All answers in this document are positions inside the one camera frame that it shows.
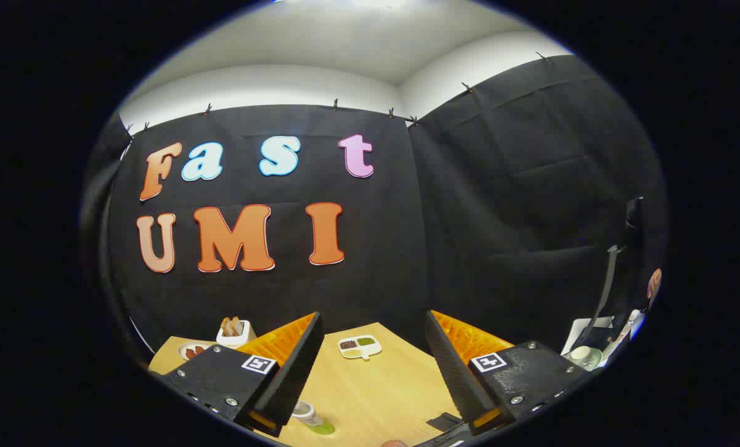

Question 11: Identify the white round container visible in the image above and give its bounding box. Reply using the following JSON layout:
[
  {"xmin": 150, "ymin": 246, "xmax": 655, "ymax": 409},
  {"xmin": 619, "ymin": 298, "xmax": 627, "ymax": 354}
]
[{"xmin": 566, "ymin": 345, "xmax": 603, "ymax": 372}]

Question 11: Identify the white toast holder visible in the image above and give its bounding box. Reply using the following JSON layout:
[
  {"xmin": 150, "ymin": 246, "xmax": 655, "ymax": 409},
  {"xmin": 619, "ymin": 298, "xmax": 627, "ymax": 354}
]
[{"xmin": 216, "ymin": 316, "xmax": 251, "ymax": 348}]

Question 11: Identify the round plate with food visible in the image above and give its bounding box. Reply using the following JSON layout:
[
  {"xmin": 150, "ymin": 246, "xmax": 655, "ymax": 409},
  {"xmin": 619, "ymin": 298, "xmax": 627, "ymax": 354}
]
[{"xmin": 178, "ymin": 341, "xmax": 212, "ymax": 361}]

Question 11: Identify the white paper sheet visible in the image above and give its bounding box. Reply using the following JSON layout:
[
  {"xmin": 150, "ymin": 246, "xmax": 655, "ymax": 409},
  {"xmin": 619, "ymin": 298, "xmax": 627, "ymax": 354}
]
[{"xmin": 561, "ymin": 317, "xmax": 616, "ymax": 356}]

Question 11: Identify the wooden table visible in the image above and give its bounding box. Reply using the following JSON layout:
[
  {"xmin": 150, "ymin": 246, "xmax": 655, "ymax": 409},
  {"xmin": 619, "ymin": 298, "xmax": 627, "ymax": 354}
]
[{"xmin": 148, "ymin": 322, "xmax": 470, "ymax": 447}]

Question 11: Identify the clear juice bottle green base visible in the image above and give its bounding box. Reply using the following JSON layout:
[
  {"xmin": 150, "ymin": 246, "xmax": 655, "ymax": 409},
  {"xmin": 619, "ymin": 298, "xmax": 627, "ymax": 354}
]
[{"xmin": 292, "ymin": 400, "xmax": 335, "ymax": 435}]

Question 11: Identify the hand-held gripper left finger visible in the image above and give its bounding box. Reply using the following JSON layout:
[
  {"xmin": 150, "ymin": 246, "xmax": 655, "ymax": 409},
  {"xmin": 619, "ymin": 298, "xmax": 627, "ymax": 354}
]
[{"xmin": 159, "ymin": 312, "xmax": 325, "ymax": 438}]

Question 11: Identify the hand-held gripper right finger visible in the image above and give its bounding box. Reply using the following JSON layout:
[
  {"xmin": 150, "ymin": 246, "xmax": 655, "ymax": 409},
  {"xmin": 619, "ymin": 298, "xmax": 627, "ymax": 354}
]
[{"xmin": 425, "ymin": 310, "xmax": 594, "ymax": 435}]

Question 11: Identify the grey stand pole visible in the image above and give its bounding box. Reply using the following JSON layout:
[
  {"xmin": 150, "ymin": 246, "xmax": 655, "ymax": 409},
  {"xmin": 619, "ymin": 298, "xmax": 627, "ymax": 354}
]
[{"xmin": 584, "ymin": 245, "xmax": 623, "ymax": 348}]

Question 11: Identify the white divided condiment dish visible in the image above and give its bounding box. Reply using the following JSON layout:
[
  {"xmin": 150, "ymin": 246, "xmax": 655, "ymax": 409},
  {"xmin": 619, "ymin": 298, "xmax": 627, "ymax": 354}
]
[{"xmin": 338, "ymin": 335, "xmax": 383, "ymax": 361}]

